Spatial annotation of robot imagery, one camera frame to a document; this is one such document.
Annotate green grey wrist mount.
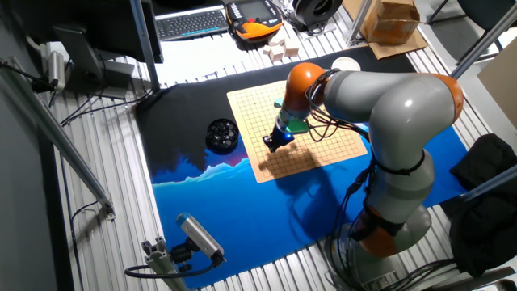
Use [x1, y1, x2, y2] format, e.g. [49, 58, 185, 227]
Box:
[274, 96, 310, 135]

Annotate long aluminium frame bar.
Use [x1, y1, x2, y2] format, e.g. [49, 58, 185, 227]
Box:
[0, 56, 117, 221]
[460, 164, 517, 203]
[423, 265, 517, 291]
[450, 2, 517, 80]

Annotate dark office chair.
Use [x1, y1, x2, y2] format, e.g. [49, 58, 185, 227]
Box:
[427, 0, 517, 65]

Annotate black computer monitor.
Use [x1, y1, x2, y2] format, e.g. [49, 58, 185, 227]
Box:
[11, 0, 165, 101]

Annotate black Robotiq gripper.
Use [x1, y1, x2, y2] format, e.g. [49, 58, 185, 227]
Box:
[262, 120, 295, 154]

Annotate grey cylindrical device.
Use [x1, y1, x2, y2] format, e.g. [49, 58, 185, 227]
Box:
[47, 50, 66, 92]

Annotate black bowl of black stones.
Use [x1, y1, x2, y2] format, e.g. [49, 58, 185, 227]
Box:
[205, 118, 241, 155]

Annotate aluminium post with foot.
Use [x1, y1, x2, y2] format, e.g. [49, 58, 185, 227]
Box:
[346, 0, 375, 46]

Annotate tan flat panel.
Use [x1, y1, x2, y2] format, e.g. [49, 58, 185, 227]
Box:
[477, 48, 517, 130]

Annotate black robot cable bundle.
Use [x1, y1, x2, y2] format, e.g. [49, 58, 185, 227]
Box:
[305, 68, 457, 291]

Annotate black plug with cable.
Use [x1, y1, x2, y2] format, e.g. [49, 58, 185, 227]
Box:
[0, 60, 57, 95]

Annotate grey depth camera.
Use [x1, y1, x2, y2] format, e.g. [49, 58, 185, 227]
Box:
[176, 213, 227, 264]

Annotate black camera cable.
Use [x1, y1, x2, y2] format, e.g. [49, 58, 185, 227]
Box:
[124, 258, 221, 280]

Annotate white paper sheet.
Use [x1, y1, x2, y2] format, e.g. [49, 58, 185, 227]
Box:
[155, 32, 284, 86]

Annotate flat cardboard sheet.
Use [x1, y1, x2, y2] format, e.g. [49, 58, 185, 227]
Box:
[368, 30, 429, 61]

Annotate short aluminium profile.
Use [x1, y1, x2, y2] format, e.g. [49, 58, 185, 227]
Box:
[141, 237, 189, 291]

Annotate white rounded block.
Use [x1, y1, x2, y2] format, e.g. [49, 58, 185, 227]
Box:
[268, 30, 288, 47]

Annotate thin black table cable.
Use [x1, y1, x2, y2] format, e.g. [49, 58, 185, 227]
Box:
[60, 86, 154, 127]

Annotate black bag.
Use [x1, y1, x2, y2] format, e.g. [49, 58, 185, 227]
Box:
[439, 133, 517, 278]

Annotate aluminium frame post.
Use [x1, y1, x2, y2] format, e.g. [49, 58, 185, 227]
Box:
[128, 0, 162, 92]

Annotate tan Go board sheet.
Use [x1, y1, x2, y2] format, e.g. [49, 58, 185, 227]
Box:
[226, 79, 368, 184]

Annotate brown cardboard box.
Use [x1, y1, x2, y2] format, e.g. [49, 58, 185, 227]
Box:
[360, 0, 422, 45]

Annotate white bowl of white stones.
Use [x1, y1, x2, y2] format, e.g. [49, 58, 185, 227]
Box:
[330, 56, 362, 73]

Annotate black camera ball mount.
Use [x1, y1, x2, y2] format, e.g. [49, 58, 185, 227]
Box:
[169, 238, 195, 272]

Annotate orange black teach pendant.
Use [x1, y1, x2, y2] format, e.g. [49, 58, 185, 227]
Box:
[225, 0, 284, 41]

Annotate black computer keyboard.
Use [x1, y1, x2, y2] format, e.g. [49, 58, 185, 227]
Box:
[154, 4, 229, 43]

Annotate black round spool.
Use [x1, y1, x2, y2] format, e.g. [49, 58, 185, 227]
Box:
[292, 0, 344, 29]

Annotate blue and black table mat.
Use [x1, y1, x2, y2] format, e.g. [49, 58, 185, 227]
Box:
[134, 46, 469, 289]

